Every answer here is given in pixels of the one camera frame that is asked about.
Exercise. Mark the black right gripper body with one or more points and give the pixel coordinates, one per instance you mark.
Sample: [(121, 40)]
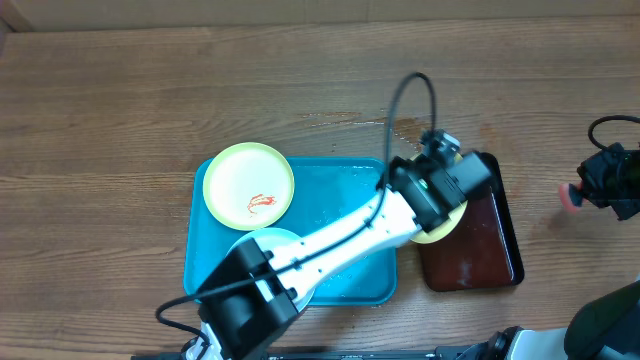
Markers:
[(586, 185)]

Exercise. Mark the orange green sponge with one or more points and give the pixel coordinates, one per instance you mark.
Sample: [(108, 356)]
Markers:
[(571, 196)]

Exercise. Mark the light blue plate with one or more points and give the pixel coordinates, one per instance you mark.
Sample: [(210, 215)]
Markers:
[(267, 239)]

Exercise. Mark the yellow plate with sauce swirl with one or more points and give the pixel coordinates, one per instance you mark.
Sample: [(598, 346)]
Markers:
[(248, 186)]

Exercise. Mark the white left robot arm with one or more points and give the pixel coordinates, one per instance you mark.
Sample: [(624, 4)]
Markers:
[(254, 294)]

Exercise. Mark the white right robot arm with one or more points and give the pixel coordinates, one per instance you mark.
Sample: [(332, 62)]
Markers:
[(606, 328)]

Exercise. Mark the black tray with water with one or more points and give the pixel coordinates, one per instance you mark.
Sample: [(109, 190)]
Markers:
[(480, 253)]

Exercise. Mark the teal plastic tray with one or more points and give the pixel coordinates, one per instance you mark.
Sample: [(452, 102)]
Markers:
[(326, 189)]

